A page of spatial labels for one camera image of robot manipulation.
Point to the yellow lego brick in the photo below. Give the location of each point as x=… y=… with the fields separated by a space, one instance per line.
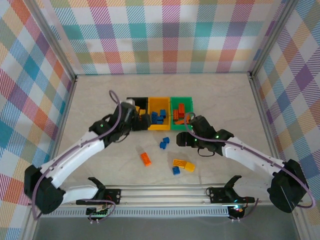
x=143 y=112
x=189 y=166
x=137 y=108

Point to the tall blue lego brick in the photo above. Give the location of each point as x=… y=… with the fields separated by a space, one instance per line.
x=154 y=117

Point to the black plastic bin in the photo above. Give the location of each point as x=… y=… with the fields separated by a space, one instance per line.
x=141 y=101

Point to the yellow plastic bin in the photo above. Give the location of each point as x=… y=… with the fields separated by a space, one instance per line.
x=156 y=105

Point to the orange lego brick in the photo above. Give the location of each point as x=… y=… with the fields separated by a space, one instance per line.
x=146 y=159
x=179 y=122
x=175 y=115
x=181 y=108

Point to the green plastic bin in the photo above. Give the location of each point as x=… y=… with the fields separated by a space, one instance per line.
x=187 y=105

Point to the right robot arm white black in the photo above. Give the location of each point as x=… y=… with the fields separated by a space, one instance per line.
x=250 y=157

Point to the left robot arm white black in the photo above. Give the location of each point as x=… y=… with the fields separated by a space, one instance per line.
x=75 y=155

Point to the flat yellow lego plate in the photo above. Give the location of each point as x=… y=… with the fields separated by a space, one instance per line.
x=179 y=163

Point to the small controller circuit board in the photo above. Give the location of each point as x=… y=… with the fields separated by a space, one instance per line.
x=97 y=212
x=237 y=210

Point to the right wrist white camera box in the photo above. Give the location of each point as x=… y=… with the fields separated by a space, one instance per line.
x=191 y=115

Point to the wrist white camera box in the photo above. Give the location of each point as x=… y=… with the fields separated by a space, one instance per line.
x=191 y=115
x=130 y=101

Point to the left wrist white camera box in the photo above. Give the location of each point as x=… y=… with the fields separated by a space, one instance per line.
x=130 y=101

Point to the aluminium table side rail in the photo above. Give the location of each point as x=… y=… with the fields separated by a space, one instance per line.
x=63 y=120
x=262 y=110

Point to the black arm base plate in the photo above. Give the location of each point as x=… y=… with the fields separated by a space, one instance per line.
x=217 y=195
x=113 y=196

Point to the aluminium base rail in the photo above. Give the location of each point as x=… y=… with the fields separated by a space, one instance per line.
x=162 y=195

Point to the aluminium frame post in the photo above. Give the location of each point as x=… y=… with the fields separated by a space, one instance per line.
x=271 y=37
x=56 y=42

